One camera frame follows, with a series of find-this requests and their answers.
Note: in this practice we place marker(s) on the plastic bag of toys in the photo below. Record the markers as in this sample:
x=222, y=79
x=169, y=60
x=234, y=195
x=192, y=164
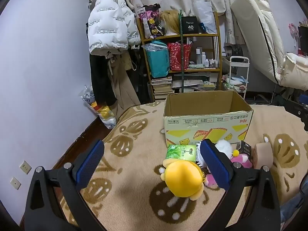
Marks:
x=105, y=115

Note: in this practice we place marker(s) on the wall outlet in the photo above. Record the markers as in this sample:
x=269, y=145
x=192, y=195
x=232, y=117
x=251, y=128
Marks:
x=25, y=167
x=15, y=183

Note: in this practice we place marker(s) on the small black box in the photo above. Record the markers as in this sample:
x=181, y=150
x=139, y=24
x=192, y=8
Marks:
x=244, y=148

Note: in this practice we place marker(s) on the wooden shelf unit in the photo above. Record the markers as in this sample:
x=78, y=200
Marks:
x=192, y=71

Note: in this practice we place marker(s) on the beige tissue pack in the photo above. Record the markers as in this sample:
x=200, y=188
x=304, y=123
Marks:
x=263, y=155

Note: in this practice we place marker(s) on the green pole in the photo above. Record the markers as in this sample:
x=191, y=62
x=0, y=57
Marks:
x=182, y=53

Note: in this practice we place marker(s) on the pile of papers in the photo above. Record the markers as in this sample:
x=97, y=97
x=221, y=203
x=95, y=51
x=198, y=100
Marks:
x=192, y=84

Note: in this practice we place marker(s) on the green tissue packet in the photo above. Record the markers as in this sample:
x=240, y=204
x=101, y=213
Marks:
x=180, y=152

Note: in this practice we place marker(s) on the black hanging garment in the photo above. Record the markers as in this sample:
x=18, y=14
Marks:
x=101, y=77

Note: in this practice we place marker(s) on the yellow plush toy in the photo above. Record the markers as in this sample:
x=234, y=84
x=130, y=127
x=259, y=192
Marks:
x=182, y=180

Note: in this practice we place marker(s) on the white plastic bag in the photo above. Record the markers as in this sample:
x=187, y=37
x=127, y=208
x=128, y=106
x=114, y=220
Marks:
x=204, y=14

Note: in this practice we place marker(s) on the blonde wig on head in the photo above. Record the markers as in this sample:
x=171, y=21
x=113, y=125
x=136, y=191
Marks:
x=168, y=19

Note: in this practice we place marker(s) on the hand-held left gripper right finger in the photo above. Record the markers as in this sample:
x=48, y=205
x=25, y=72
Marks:
x=214, y=166

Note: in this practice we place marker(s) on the floral printed bag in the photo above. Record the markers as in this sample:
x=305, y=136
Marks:
x=151, y=21

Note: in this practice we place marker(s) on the teal shopping bag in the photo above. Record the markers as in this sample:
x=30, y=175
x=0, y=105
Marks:
x=157, y=60

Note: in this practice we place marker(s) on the beige patterned blanket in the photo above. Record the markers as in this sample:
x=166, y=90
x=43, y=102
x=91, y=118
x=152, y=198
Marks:
x=134, y=154

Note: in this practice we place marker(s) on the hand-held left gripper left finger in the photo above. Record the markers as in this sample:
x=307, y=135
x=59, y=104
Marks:
x=90, y=166

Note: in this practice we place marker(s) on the cream mattress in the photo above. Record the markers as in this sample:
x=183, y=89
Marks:
x=252, y=16

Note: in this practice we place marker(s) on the white rolling cart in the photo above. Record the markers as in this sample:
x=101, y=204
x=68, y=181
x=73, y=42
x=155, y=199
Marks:
x=239, y=59

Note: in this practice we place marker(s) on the stack of books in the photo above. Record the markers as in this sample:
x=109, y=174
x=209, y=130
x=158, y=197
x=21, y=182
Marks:
x=162, y=86

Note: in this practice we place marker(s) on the group of cosmetic bottles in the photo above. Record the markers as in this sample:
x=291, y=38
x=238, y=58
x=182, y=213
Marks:
x=207, y=61

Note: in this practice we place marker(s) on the black metal frame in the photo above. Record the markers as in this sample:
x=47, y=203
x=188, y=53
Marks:
x=293, y=105

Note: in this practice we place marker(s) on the black sign card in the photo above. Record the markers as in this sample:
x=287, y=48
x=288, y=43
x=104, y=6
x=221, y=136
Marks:
x=191, y=26

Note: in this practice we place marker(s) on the white-haired plush doll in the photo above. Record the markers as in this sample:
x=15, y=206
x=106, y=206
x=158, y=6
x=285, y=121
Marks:
x=223, y=147

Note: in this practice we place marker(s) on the printed cardboard box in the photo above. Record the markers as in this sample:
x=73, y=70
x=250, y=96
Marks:
x=204, y=122

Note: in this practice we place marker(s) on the beige hanging garment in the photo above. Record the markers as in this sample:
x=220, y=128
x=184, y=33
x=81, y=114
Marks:
x=122, y=89

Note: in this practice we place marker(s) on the pink flower decoration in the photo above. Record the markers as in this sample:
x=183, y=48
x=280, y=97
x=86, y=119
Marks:
x=294, y=31

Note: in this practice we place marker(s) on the cream cushion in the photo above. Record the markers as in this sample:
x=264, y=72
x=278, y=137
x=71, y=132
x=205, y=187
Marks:
x=296, y=69

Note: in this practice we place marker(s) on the person's leg in jeans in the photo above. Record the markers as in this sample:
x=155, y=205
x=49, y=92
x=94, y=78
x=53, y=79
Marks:
x=300, y=197

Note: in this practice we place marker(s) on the pink plush bear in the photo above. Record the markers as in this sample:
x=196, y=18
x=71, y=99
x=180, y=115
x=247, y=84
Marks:
x=241, y=160

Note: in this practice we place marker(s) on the white puffer jacket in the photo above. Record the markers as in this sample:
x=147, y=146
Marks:
x=108, y=21

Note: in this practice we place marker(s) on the red patterned bag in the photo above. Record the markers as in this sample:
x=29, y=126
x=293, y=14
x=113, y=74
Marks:
x=176, y=57

